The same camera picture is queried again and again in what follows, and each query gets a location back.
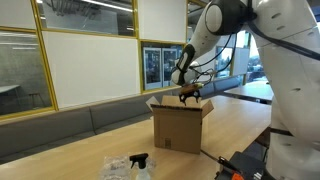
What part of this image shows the black orange device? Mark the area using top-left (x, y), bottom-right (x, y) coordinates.
top-left (214, 151), bottom-right (264, 180)

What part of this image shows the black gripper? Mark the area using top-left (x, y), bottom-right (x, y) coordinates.
top-left (179, 90), bottom-right (201, 102)

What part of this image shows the clear spray bottle black nozzle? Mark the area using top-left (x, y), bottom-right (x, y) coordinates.
top-left (129, 153), bottom-right (151, 180)

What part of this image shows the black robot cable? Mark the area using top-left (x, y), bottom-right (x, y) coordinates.
top-left (189, 31), bottom-right (239, 86)

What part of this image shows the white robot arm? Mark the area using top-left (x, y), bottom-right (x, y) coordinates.
top-left (171, 0), bottom-right (320, 180)

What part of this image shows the grey bench seat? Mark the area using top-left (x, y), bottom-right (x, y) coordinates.
top-left (0, 77), bottom-right (243, 165)

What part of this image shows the wall poster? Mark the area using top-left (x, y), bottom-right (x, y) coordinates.
top-left (144, 48), bottom-right (161, 90)

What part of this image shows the brown cardboard box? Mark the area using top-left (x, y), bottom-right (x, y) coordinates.
top-left (146, 95), bottom-right (214, 154)

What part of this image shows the large clear air-cushion bag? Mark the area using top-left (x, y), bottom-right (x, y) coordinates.
top-left (99, 153), bottom-right (156, 180)

